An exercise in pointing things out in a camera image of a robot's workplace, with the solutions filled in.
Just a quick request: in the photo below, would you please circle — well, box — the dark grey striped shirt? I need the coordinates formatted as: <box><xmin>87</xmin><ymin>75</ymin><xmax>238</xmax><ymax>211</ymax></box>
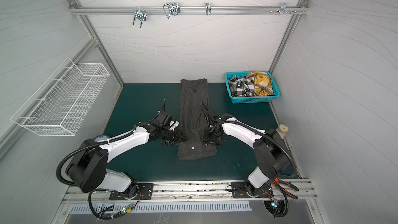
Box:
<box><xmin>177</xmin><ymin>79</ymin><xmax>217</xmax><ymax>160</ymax></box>

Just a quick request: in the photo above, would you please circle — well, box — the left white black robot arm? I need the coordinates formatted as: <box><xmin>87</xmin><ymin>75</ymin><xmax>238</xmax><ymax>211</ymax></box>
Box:
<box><xmin>56</xmin><ymin>120</ymin><xmax>187</xmax><ymax>195</ymax></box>

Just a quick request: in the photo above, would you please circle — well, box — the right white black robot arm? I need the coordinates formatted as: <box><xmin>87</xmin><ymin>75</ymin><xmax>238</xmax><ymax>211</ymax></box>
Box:
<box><xmin>204</xmin><ymin>114</ymin><xmax>297</xmax><ymax>198</ymax></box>

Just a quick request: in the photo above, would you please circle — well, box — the teal plastic basket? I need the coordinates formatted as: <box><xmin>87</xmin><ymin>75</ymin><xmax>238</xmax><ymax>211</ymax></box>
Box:
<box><xmin>225</xmin><ymin>72</ymin><xmax>281</xmax><ymax>104</ymax></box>

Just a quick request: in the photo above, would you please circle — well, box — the black white plaid shirt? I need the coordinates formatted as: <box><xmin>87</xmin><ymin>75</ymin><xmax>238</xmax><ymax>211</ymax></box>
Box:
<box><xmin>228</xmin><ymin>75</ymin><xmax>256</xmax><ymax>97</ymax></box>

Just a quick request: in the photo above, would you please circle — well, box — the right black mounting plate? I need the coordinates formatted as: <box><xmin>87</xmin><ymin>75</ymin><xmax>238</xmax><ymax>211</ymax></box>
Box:
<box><xmin>226</xmin><ymin>181</ymin><xmax>274</xmax><ymax>199</ymax></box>

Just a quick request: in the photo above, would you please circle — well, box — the black mounting plate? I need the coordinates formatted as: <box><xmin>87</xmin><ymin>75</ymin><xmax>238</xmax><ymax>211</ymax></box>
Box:
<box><xmin>109</xmin><ymin>182</ymin><xmax>153</xmax><ymax>201</ymax></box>
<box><xmin>226</xmin><ymin>181</ymin><xmax>274</xmax><ymax>199</ymax></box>

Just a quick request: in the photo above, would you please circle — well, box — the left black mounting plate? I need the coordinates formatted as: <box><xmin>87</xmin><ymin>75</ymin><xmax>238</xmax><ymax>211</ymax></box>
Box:
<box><xmin>109</xmin><ymin>182</ymin><xmax>153</xmax><ymax>201</ymax></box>

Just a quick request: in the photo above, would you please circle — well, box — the blue white ceramic plate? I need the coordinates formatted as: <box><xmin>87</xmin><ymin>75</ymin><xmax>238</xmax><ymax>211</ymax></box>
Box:
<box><xmin>93</xmin><ymin>134</ymin><xmax>109</xmax><ymax>142</ymax></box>

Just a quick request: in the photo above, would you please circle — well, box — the yellow plaid shirt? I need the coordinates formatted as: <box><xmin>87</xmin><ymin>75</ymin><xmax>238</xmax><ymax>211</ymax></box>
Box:
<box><xmin>246</xmin><ymin>72</ymin><xmax>274</xmax><ymax>96</ymax></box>

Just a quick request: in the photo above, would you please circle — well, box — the white ventilation grille strip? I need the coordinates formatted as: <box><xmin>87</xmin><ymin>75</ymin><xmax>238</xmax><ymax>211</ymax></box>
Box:
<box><xmin>70</xmin><ymin>201</ymin><xmax>252</xmax><ymax>214</ymax></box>

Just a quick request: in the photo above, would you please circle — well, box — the metal u-bolt clamp left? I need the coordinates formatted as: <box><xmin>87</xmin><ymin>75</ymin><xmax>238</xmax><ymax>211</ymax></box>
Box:
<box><xmin>132</xmin><ymin>8</ymin><xmax>147</xmax><ymax>28</ymax></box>

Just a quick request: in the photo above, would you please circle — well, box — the metal u-bolt clamp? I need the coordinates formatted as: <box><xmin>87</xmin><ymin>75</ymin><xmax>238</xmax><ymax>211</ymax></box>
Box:
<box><xmin>132</xmin><ymin>8</ymin><xmax>147</xmax><ymax>28</ymax></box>
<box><xmin>163</xmin><ymin>2</ymin><xmax>181</xmax><ymax>19</ymax></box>

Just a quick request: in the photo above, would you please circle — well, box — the metal u-bolt clamp middle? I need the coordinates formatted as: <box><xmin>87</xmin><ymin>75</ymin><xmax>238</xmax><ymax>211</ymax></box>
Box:
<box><xmin>163</xmin><ymin>2</ymin><xmax>181</xmax><ymax>19</ymax></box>

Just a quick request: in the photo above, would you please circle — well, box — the small metal hook clamp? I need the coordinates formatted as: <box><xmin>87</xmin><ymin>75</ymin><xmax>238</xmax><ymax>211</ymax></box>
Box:
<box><xmin>205</xmin><ymin>3</ymin><xmax>211</xmax><ymax>16</ymax></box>

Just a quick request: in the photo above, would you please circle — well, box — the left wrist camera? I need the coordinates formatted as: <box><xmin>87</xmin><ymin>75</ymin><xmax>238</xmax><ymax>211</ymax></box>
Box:
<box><xmin>153</xmin><ymin>111</ymin><xmax>179</xmax><ymax>131</ymax></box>

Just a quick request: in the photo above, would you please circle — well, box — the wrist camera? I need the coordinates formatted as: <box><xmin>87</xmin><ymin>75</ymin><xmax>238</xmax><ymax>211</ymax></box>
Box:
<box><xmin>153</xmin><ymin>111</ymin><xmax>179</xmax><ymax>131</ymax></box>
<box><xmin>205</xmin><ymin>109</ymin><xmax>221</xmax><ymax>125</ymax></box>

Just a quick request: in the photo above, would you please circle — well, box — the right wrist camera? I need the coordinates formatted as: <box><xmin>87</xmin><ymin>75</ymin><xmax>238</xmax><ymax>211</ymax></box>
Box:
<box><xmin>205</xmin><ymin>109</ymin><xmax>221</xmax><ymax>125</ymax></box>

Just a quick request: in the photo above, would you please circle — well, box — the right base cable bundle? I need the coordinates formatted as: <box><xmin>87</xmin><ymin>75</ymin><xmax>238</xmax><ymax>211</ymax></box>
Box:
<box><xmin>263</xmin><ymin>178</ymin><xmax>300</xmax><ymax>218</ymax></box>

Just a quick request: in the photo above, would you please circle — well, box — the base cable bundle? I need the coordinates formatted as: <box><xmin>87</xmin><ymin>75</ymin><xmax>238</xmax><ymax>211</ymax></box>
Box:
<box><xmin>87</xmin><ymin>188</ymin><xmax>143</xmax><ymax>221</ymax></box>
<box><xmin>263</xmin><ymin>178</ymin><xmax>300</xmax><ymax>218</ymax></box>

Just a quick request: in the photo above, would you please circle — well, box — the left base cable bundle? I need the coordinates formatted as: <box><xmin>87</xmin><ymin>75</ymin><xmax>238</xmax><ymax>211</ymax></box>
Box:
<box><xmin>87</xmin><ymin>188</ymin><xmax>143</xmax><ymax>221</ymax></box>

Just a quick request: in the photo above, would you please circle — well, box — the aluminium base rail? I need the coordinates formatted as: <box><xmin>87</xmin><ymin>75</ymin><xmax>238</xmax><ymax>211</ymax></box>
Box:
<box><xmin>61</xmin><ymin>179</ymin><xmax>318</xmax><ymax>204</ymax></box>

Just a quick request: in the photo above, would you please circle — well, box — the white wire wall basket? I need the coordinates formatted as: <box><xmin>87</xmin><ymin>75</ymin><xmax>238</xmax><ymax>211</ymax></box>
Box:
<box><xmin>10</xmin><ymin>58</ymin><xmax>109</xmax><ymax>136</ymax></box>

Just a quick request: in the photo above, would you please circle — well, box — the metal bracket clamp right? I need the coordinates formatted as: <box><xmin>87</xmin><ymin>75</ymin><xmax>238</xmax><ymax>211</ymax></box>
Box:
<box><xmin>269</xmin><ymin>3</ymin><xmax>297</xmax><ymax>15</ymax></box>

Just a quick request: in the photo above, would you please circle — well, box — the aluminium crossbar rail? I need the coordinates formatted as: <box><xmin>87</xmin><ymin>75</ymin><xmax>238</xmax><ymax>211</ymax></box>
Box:
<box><xmin>69</xmin><ymin>5</ymin><xmax>309</xmax><ymax>16</ymax></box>

